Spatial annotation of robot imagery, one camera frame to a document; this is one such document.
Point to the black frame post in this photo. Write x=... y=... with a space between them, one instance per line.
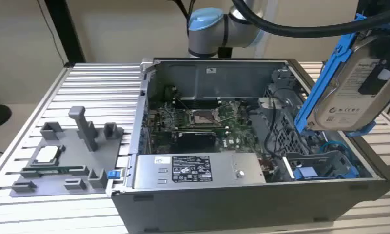
x=68 y=31

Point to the CPU socket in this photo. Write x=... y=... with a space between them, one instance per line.
x=205 y=117

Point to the black PC case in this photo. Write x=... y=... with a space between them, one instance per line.
x=246 y=207

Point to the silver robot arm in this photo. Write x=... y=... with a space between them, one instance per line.
x=210 y=31

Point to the grey parts rack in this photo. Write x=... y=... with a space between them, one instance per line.
x=71 y=146

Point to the silver CPU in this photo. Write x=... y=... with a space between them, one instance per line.
x=48 y=155

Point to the grey disk bay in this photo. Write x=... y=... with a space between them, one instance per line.
x=269 y=122

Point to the silver power supply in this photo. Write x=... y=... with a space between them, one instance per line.
x=214 y=170

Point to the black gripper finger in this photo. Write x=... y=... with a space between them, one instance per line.
x=373 y=85

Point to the blue case latch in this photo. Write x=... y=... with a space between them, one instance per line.
x=115 y=174

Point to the green motherboard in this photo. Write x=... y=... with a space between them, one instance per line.
x=237 y=136

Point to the green RAM stick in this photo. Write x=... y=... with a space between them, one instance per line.
x=61 y=168

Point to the hard disk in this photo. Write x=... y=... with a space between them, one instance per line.
x=341 y=97

